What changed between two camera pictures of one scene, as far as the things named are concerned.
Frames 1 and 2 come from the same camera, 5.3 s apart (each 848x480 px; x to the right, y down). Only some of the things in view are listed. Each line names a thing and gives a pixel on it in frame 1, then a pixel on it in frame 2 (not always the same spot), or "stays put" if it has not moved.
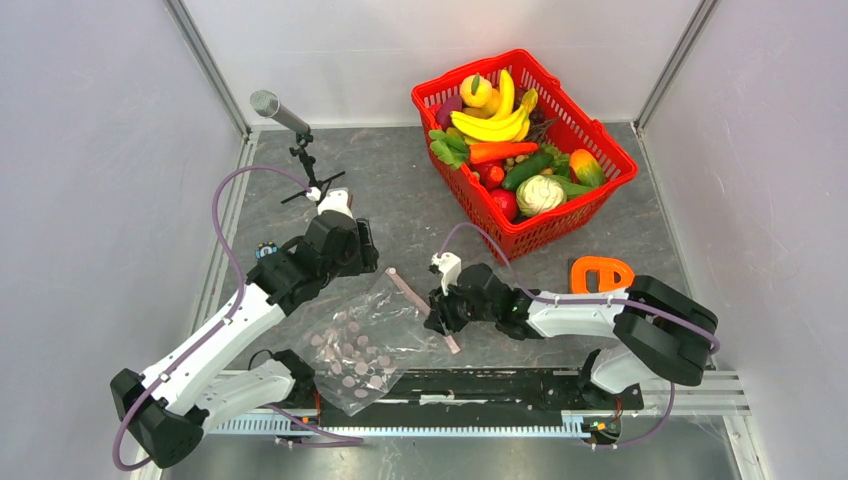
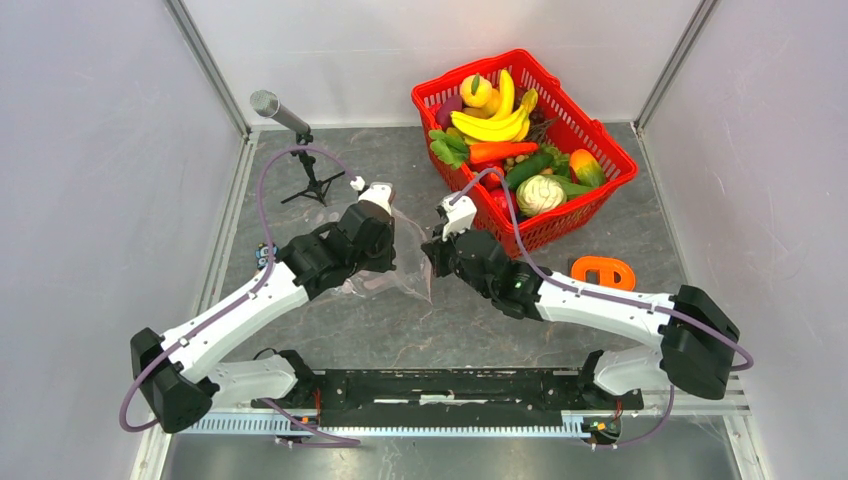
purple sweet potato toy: [451, 104] stays put
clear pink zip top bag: [361, 345] → [413, 267]
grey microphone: [266, 102] stays put
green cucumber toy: [526, 168] stays put
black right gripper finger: [437, 321] → [440, 252]
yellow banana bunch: [510, 123] stays put
